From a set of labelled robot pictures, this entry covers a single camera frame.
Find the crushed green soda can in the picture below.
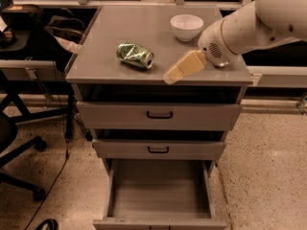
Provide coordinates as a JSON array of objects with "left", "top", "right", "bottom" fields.
[{"left": 116, "top": 42, "right": 154, "bottom": 70}]

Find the grey open bottom drawer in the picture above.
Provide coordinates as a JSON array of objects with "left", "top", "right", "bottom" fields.
[{"left": 93, "top": 159, "right": 226, "bottom": 230}]

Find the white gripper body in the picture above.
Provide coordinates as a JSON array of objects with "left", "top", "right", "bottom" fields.
[{"left": 198, "top": 19, "right": 237, "bottom": 67}]

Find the grey middle drawer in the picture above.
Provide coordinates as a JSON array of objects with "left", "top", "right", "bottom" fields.
[{"left": 93, "top": 139, "right": 225, "bottom": 160}]

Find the grey top drawer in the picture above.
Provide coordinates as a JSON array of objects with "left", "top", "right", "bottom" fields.
[{"left": 77, "top": 102, "right": 242, "bottom": 131}]

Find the white ceramic bowl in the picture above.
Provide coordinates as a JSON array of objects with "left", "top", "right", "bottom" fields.
[{"left": 170, "top": 14, "right": 203, "bottom": 41}]

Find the black office chair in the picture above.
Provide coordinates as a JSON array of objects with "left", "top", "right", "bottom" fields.
[{"left": 0, "top": 112, "right": 47, "bottom": 201}]

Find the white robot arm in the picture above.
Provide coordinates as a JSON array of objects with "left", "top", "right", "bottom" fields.
[{"left": 163, "top": 0, "right": 307, "bottom": 84}]

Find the black device on desk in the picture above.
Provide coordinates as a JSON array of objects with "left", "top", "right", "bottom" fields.
[{"left": 0, "top": 4, "right": 43, "bottom": 51}]

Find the black shoe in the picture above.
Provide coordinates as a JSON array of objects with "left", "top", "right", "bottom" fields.
[{"left": 35, "top": 218, "right": 59, "bottom": 230}]

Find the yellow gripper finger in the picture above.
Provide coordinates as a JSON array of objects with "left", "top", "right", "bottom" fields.
[{"left": 163, "top": 50, "right": 207, "bottom": 84}]

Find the grey drawer cabinet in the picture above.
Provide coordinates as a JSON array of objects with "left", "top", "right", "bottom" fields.
[{"left": 64, "top": 5, "right": 254, "bottom": 177}]

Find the dark bag on desk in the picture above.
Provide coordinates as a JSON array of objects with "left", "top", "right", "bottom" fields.
[{"left": 45, "top": 15, "right": 85, "bottom": 54}]

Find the black floor cable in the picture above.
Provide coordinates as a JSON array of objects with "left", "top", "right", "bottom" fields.
[{"left": 22, "top": 137, "right": 71, "bottom": 230}]

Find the dark side desk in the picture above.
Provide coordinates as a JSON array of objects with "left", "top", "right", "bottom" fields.
[{"left": 0, "top": 29, "right": 75, "bottom": 141}]

